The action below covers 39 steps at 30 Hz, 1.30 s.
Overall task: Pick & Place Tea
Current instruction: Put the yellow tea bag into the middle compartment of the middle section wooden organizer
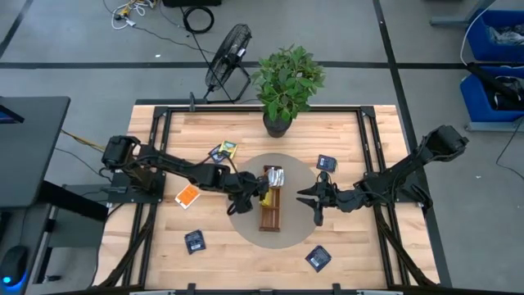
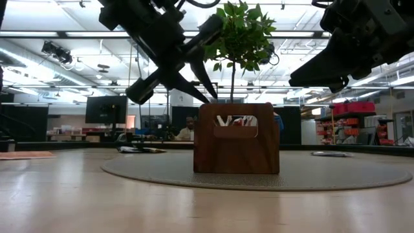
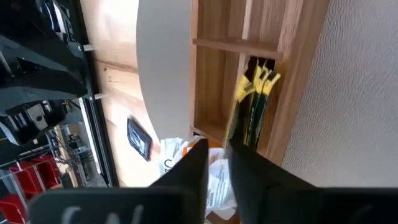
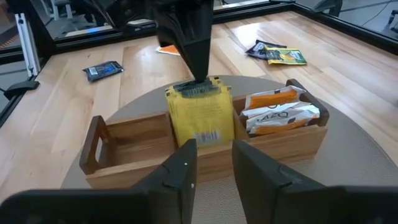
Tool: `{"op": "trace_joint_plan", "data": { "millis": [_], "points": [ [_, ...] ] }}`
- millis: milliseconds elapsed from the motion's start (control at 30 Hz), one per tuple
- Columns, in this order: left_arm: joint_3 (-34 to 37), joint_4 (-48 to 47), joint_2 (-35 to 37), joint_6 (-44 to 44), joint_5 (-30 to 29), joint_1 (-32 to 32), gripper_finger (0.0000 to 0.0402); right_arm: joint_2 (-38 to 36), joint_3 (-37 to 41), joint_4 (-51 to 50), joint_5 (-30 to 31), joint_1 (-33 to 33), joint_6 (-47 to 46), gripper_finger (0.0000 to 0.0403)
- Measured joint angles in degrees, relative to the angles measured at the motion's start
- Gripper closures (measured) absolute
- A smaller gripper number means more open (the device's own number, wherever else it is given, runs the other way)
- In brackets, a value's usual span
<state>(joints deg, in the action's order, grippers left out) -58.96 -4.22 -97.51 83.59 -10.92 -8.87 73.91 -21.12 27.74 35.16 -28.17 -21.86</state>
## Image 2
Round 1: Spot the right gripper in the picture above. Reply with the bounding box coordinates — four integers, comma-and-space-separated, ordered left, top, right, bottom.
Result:
289, 0, 414, 94

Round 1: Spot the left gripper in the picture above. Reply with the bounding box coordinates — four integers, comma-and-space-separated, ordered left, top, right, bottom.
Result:
98, 0, 224, 105

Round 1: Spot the brown wooden caddy box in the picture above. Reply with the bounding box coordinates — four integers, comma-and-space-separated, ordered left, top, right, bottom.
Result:
193, 102, 281, 175

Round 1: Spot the shelf with red bins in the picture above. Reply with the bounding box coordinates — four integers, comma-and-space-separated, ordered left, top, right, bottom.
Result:
315, 101, 395, 146

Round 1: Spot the person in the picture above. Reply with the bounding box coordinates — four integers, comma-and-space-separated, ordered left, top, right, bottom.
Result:
265, 102, 285, 145
174, 116, 195, 142

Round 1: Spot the yellow pole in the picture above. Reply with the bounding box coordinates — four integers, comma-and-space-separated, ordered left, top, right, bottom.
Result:
329, 103, 336, 146

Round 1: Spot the small green potted tree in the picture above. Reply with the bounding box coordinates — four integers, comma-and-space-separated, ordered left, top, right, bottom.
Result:
202, 0, 278, 104

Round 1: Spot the black computer monitor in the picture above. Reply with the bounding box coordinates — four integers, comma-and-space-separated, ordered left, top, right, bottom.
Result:
85, 95, 129, 125

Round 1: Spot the round grey placemat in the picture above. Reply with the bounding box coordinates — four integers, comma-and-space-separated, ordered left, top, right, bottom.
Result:
100, 149, 414, 192

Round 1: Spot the cluttered workbench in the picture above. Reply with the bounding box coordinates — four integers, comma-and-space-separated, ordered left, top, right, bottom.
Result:
47, 124, 113, 142

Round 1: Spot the black ceiling spotlight cluster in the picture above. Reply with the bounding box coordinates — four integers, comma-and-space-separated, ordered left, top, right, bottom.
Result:
41, 40, 74, 65

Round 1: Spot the black ceiling lamp with cable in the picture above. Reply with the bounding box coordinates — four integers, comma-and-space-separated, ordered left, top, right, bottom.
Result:
263, 41, 281, 65

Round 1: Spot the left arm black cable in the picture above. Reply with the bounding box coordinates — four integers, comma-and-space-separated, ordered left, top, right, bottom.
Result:
186, 0, 223, 9

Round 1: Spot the black table edge rail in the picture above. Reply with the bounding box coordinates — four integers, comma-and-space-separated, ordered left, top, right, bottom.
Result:
0, 139, 414, 158

